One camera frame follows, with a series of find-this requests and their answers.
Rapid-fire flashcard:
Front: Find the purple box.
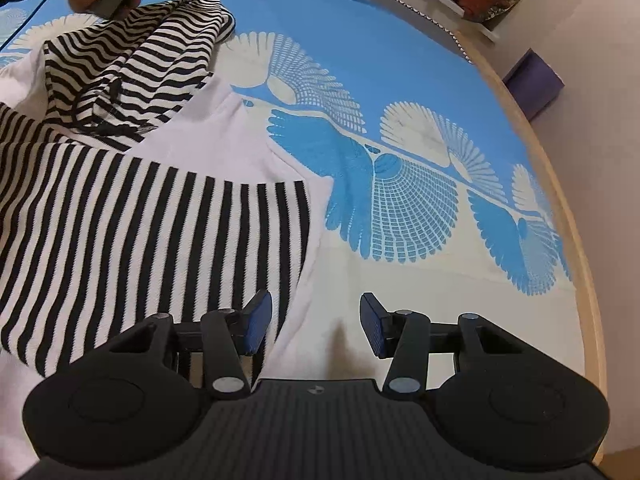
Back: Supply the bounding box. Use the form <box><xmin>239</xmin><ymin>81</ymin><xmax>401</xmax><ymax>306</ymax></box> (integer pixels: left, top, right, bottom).
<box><xmin>502</xmin><ymin>48</ymin><xmax>566</xmax><ymax>122</ymax></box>

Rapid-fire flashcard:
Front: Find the black white striped small garment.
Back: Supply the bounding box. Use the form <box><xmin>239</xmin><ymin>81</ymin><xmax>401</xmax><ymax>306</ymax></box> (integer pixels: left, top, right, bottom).
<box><xmin>0</xmin><ymin>0</ymin><xmax>335</xmax><ymax>480</ymax></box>

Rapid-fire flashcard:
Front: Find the blue white patterned bed sheet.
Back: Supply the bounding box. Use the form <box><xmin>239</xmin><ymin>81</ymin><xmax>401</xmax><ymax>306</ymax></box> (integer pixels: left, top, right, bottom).
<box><xmin>0</xmin><ymin>0</ymin><xmax>575</xmax><ymax>480</ymax></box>

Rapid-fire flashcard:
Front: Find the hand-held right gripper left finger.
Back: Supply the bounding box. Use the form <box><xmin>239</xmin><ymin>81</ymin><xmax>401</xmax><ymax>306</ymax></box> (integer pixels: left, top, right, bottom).
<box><xmin>102</xmin><ymin>290</ymin><xmax>273</xmax><ymax>402</ymax></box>

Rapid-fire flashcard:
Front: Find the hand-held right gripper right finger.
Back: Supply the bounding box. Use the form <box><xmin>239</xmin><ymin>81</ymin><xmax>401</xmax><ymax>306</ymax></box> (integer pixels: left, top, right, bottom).
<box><xmin>360</xmin><ymin>292</ymin><xmax>525</xmax><ymax>404</ymax></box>

